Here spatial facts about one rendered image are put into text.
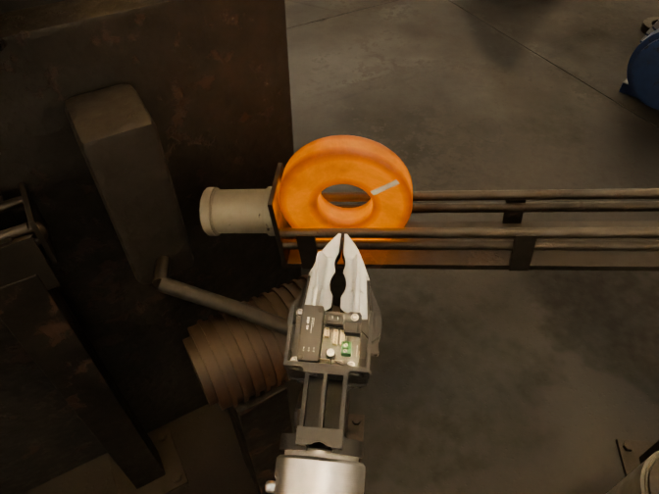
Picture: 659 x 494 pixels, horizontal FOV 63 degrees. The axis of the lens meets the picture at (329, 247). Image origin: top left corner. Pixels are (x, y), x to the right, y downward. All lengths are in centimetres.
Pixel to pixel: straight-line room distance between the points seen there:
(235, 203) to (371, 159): 17
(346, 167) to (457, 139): 138
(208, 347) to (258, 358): 7
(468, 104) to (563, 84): 42
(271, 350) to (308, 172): 25
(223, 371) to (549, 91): 185
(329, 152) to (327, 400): 25
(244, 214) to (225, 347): 18
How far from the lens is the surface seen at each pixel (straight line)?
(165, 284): 69
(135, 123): 61
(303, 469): 45
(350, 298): 52
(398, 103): 209
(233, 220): 64
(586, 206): 70
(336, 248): 54
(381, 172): 58
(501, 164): 187
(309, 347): 45
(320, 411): 44
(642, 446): 137
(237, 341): 71
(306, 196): 61
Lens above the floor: 113
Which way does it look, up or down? 48 degrees down
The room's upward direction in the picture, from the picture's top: straight up
